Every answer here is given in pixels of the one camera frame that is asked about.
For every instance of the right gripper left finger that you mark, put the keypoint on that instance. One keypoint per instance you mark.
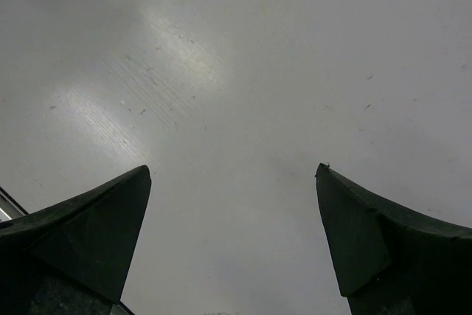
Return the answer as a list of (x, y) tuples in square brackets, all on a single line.
[(74, 256)]

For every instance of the aluminium frame rail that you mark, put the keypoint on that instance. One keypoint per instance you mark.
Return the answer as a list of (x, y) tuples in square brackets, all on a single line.
[(9, 207)]

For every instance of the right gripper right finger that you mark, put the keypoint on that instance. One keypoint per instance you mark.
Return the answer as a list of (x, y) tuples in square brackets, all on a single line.
[(389, 259)]

